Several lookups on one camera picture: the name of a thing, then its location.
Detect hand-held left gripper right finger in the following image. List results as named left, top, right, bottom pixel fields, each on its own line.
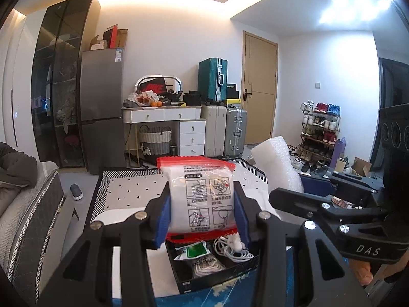
left=234, top=182, right=363, bottom=307

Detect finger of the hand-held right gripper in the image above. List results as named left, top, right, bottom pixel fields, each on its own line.
left=268, top=188, right=389, bottom=228
left=300, top=169, right=381, bottom=207

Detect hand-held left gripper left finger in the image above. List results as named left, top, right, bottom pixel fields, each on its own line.
left=38, top=182, right=171, bottom=307

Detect white power cable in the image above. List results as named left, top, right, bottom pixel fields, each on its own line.
left=213, top=233, right=255, bottom=263

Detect white mask packet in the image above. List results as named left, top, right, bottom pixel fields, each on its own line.
left=156, top=156, right=237, bottom=243

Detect white foam sheet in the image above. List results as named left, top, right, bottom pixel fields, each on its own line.
left=250, top=135, right=305, bottom=194

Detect green packet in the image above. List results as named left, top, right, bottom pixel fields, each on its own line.
left=174, top=242, right=210, bottom=261

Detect clear bag of white cord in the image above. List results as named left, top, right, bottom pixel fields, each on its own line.
left=191, top=255, right=226, bottom=279

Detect black cardboard box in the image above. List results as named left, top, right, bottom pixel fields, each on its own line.
left=164, top=238, right=261, bottom=295

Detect person's right hand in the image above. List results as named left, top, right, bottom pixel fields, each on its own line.
left=350, top=253, right=409, bottom=287

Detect group of loose shoes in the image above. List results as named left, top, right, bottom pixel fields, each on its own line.
left=287, top=144, right=333, bottom=174

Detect beige cylinder can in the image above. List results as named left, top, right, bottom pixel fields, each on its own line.
left=335, top=157, right=351, bottom=174

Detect purple rolled mat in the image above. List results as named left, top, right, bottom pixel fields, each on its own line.
left=330, top=136, right=347, bottom=170

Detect black white patterned rug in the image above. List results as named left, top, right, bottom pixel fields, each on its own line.
left=85, top=158, right=269, bottom=225

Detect open cardboard box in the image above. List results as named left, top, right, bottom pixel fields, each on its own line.
left=351, top=156, right=373, bottom=177

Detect shoe rack with shoes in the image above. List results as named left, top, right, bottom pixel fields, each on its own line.
left=300, top=100, right=342, bottom=167

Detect woven laundry basket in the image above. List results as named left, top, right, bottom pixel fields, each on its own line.
left=139, top=125, right=172, bottom=156

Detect white dresser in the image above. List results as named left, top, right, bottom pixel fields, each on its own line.
left=121, top=105, right=207, bottom=169

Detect silver suitcase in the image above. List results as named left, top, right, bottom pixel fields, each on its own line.
left=223, top=107, right=248, bottom=159

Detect grey slipper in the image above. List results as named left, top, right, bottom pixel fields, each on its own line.
left=69, top=184, right=84, bottom=201

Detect beige suitcase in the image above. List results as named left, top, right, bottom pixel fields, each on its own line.
left=200, top=104, right=228, bottom=158

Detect beige door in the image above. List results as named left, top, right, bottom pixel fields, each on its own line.
left=242, top=30, right=278, bottom=145

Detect black bag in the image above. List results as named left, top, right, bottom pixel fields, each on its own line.
left=182, top=91, right=201, bottom=106

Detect plastic bag of food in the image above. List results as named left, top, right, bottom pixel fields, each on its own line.
left=127, top=90, right=160, bottom=107

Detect grey fridge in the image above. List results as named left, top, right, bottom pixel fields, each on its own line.
left=79, top=48, right=125, bottom=175

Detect grey sofa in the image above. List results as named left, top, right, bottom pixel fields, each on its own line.
left=0, top=161, right=68, bottom=299

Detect red black shoe box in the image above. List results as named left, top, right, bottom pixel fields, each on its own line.
left=140, top=77, right=167, bottom=94

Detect arched mirror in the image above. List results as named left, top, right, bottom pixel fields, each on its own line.
left=134, top=75, right=184, bottom=94

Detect teal suitcase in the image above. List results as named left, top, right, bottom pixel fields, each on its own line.
left=197, top=57, right=228, bottom=105

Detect dark olive jacket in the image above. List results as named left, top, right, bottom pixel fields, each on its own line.
left=0, top=142, right=38, bottom=188

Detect beige duvet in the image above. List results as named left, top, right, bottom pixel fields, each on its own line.
left=0, top=179, right=24, bottom=218

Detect dark glass cabinet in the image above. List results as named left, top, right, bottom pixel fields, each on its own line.
left=31, top=0, right=101, bottom=170

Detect brown cardboard box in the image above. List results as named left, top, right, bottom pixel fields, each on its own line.
left=91, top=28, right=129, bottom=51

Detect red and black box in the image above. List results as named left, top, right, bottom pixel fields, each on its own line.
left=102, top=27, right=117, bottom=49

